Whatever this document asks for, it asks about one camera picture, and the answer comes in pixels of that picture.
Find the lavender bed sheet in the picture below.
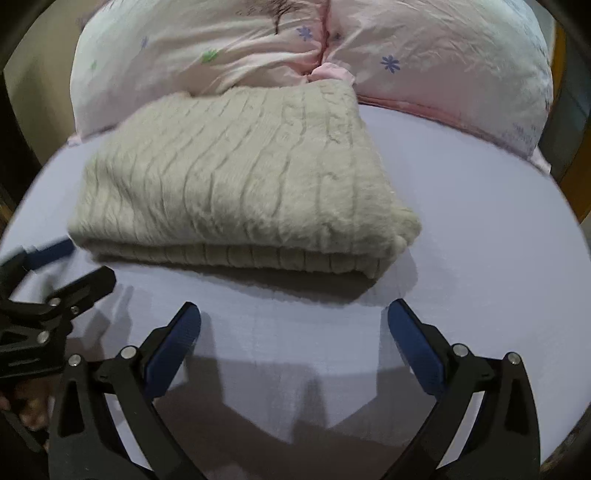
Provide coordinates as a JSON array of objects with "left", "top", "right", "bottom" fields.
[{"left": 0, "top": 104, "right": 591, "bottom": 480}]

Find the wooden bed frame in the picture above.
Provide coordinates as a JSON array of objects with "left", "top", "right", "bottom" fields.
[{"left": 549, "top": 23, "right": 571, "bottom": 181}]

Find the right floral pink pillow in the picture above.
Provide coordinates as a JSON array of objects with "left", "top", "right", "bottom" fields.
[{"left": 69, "top": 0, "right": 555, "bottom": 174}]

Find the beige cable knit sweater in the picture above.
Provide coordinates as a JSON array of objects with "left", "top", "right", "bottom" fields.
[{"left": 68, "top": 78, "right": 423, "bottom": 280}]

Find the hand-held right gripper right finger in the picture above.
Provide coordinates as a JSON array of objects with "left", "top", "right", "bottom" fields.
[{"left": 383, "top": 299, "right": 541, "bottom": 480}]

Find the person's left hand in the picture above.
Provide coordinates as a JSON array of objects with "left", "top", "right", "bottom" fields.
[{"left": 0, "top": 378, "right": 54, "bottom": 432}]

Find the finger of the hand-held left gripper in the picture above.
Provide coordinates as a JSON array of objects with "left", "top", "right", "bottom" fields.
[
  {"left": 0, "top": 265, "right": 117, "bottom": 330},
  {"left": 0, "top": 236, "right": 77, "bottom": 283}
]

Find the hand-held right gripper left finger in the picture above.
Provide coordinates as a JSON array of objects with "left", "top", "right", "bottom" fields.
[{"left": 48, "top": 302, "right": 204, "bottom": 480}]

